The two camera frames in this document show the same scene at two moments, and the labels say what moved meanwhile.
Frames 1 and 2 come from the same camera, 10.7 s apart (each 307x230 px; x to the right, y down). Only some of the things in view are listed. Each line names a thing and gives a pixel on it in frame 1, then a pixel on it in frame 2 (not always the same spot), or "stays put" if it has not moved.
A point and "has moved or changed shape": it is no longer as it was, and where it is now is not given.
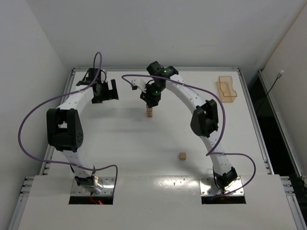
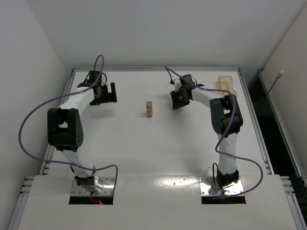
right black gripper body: [151, 99] → [179, 101]
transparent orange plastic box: [224, 86] stays put
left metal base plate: [107, 189] stays put
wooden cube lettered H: [183, 156] has moved or changed shape
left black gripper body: [105, 93] stays put
